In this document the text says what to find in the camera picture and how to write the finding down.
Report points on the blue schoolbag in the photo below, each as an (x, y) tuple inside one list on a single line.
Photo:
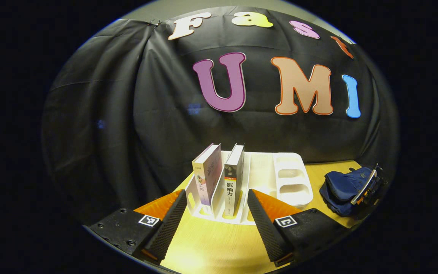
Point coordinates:
[(337, 186)]

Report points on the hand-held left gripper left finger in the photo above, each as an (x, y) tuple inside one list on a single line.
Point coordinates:
[(167, 224)]

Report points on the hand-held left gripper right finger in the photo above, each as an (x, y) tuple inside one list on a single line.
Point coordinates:
[(266, 228)]

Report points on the black backdrop cloth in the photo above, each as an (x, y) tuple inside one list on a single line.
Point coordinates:
[(127, 114)]

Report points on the white bookshelf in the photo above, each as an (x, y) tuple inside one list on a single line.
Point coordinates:
[(264, 171)]

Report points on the pink cover book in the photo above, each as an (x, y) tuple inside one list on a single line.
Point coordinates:
[(207, 175)]

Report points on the dark cover book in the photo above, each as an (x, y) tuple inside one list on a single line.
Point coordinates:
[(234, 182)]

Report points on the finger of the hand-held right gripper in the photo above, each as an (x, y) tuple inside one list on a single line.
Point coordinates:
[(364, 187)]

